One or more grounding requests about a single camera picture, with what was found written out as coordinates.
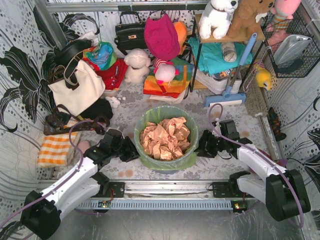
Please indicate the orange checkered cloth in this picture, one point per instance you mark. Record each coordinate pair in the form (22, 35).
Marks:
(55, 151)

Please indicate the white fluffy plush toy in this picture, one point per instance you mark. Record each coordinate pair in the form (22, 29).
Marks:
(138, 63)

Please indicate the silver foil pouch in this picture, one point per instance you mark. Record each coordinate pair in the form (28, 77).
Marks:
(291, 48)

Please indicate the black leather handbag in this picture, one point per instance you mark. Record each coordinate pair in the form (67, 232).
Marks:
(130, 36)

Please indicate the blue-grey trash bin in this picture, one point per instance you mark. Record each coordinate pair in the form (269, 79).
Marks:
(165, 171)

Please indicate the metal rod handle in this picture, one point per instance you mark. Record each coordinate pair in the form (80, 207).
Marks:
(267, 139)

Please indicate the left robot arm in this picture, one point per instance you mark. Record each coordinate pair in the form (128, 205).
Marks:
(45, 210)

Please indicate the cream canvas tote bag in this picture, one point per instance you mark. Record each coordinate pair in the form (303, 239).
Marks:
(90, 88)

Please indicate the colourful scarf bundle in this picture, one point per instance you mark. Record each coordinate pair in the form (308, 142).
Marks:
(100, 57)

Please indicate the pink cylinder object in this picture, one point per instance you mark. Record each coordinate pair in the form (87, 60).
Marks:
(83, 146)

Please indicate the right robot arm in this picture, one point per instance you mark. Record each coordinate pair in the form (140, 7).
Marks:
(281, 190)

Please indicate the yellow plush toy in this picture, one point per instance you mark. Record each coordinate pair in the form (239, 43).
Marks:
(262, 75)

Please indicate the orange plush toy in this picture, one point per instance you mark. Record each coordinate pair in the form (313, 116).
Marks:
(181, 31)

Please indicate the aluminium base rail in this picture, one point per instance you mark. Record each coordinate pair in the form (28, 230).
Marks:
(163, 195)

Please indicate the brown teddy bear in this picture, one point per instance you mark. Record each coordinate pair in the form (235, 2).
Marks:
(248, 16)

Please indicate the wooden metal shelf rack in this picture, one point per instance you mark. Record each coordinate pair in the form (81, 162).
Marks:
(241, 37)

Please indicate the green plastic trash bag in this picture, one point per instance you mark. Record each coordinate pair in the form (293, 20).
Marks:
(159, 113)

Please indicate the pink plush toy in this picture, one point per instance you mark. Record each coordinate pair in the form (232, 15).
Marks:
(282, 11)

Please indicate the patterned rolled cloth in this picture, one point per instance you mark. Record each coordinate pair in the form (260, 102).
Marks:
(229, 51)

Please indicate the teal folded towel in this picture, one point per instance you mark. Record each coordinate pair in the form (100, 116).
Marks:
(211, 58)

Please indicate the rainbow striped bag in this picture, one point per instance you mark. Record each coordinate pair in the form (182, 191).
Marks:
(176, 86)

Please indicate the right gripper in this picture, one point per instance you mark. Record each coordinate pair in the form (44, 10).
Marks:
(208, 144)

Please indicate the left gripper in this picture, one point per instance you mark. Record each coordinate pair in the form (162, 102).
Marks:
(125, 150)

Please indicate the dark brown leather bag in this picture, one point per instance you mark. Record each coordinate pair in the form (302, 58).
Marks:
(61, 121)

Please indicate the magenta felt hat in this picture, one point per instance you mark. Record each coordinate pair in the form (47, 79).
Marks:
(161, 38)

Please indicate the red folded cloth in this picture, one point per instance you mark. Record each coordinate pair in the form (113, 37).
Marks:
(113, 76)

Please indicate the white grey plush dog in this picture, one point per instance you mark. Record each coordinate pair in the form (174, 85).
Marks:
(216, 18)

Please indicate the crumpled brown paper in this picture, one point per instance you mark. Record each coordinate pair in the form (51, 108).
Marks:
(166, 140)

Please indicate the white pink-eared plush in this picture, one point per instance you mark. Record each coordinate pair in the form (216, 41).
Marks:
(164, 71)

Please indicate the black wire basket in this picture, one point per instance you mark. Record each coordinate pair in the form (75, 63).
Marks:
(308, 59)

